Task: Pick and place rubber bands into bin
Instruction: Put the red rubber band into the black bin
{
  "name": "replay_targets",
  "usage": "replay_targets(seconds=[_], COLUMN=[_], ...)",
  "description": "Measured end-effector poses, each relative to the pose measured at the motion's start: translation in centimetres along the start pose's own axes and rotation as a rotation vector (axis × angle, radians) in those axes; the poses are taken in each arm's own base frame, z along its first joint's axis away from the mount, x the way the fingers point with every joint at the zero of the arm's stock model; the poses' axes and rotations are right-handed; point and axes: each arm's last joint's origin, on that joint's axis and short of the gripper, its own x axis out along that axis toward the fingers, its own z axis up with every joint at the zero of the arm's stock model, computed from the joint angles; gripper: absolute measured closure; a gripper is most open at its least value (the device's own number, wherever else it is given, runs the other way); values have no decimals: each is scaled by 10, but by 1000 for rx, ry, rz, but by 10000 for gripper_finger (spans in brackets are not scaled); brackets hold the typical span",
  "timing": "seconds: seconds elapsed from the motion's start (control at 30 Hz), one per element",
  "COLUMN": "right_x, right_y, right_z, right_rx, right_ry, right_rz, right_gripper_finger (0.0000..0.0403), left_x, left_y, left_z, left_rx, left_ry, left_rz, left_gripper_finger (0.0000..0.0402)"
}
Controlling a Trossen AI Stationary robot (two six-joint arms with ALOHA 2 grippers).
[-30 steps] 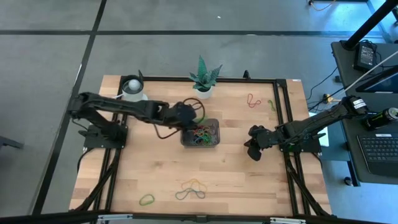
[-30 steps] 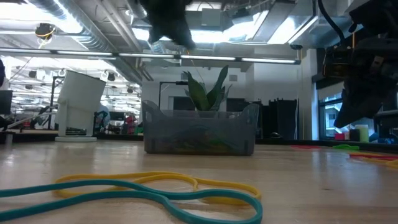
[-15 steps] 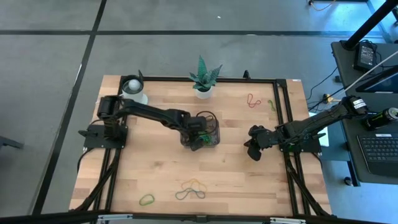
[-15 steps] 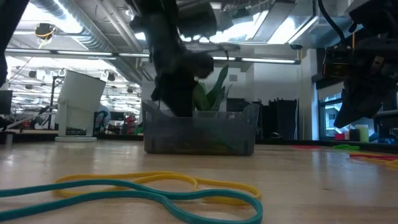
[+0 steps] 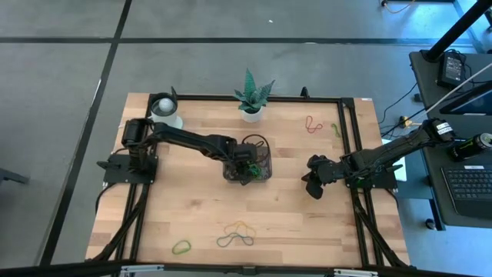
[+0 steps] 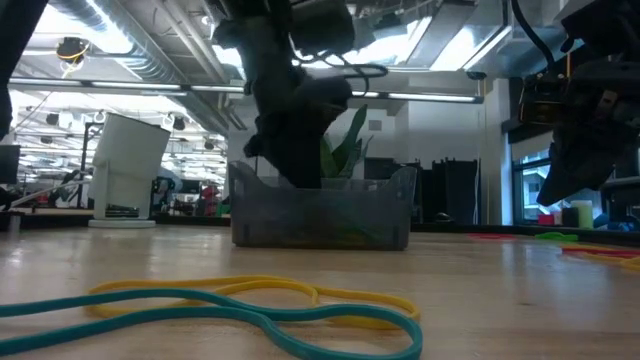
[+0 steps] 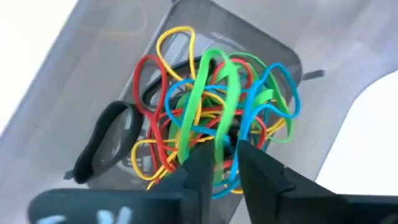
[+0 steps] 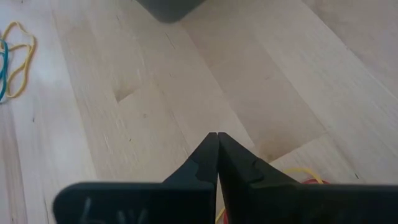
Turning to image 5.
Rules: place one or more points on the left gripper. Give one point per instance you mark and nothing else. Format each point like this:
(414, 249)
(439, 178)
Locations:
(238, 165)

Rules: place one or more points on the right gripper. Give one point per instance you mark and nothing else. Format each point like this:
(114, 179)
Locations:
(334, 171)

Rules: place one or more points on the green rubber band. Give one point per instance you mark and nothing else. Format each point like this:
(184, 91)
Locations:
(256, 171)
(336, 131)
(173, 249)

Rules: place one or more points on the red rubber band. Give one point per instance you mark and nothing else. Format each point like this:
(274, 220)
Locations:
(307, 123)

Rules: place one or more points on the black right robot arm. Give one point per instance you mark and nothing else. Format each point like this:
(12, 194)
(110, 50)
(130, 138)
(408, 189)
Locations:
(392, 152)

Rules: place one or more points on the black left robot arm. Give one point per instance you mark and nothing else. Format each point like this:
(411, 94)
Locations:
(184, 138)

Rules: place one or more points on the grey translucent plastic bin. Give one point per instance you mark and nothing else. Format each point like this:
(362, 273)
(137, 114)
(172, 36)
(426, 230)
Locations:
(267, 169)

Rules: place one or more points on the potted green snake plant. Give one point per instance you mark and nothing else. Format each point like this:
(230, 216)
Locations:
(251, 98)

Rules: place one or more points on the white paper sheet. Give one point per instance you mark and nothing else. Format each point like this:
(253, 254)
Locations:
(402, 175)

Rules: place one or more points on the white cylindrical table lamp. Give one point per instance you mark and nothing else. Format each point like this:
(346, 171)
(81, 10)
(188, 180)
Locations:
(165, 111)

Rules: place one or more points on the yellow power plug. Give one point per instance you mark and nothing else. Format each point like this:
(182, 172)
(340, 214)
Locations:
(404, 122)

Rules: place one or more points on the black caster wheel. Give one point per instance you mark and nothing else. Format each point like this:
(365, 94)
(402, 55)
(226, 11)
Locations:
(430, 224)

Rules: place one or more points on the black desk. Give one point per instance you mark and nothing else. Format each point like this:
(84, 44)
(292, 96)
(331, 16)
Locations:
(423, 84)

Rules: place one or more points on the black laptop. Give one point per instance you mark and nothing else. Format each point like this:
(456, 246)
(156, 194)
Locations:
(469, 188)

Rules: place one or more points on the black drink can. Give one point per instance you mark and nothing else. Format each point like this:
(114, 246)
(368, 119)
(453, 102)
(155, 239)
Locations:
(471, 147)

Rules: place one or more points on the black power adapter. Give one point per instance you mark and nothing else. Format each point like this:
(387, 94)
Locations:
(450, 71)

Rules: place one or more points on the black flat monitor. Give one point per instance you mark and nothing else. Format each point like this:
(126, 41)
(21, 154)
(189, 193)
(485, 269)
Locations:
(473, 104)

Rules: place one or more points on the black diagonal pole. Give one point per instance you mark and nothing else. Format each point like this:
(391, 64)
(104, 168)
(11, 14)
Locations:
(457, 29)

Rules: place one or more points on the black horizontal beam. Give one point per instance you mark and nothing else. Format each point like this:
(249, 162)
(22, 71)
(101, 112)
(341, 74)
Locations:
(57, 272)

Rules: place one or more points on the grey chair leg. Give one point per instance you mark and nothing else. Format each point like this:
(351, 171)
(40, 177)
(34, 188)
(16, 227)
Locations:
(11, 177)

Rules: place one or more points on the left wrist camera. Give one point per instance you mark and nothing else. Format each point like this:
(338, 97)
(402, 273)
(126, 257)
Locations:
(246, 152)

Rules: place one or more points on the black aluminium table frame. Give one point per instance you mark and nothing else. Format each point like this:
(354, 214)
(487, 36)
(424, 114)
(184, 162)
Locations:
(292, 99)

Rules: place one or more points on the silver metal bracket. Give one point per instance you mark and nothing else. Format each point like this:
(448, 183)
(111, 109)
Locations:
(142, 268)
(355, 273)

